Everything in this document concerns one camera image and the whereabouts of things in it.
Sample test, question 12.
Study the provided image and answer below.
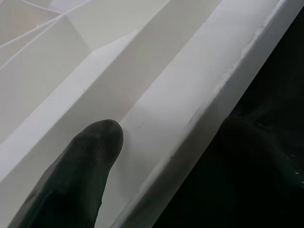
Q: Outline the black table cloth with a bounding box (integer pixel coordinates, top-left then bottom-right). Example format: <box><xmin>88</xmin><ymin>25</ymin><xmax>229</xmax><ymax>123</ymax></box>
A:
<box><xmin>152</xmin><ymin>9</ymin><xmax>304</xmax><ymax>228</ymax></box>

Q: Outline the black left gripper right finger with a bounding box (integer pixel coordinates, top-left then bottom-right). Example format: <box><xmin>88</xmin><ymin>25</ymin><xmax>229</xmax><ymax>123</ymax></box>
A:
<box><xmin>210</xmin><ymin>116</ymin><xmax>304</xmax><ymax>228</ymax></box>

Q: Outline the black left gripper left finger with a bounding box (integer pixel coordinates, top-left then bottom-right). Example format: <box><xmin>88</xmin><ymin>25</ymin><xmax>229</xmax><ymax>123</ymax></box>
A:
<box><xmin>7</xmin><ymin>119</ymin><xmax>124</xmax><ymax>228</ymax></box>

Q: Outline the white plastic table top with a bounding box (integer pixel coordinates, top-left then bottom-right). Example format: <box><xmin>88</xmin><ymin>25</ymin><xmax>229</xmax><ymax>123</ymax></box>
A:
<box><xmin>0</xmin><ymin>0</ymin><xmax>304</xmax><ymax>228</ymax></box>

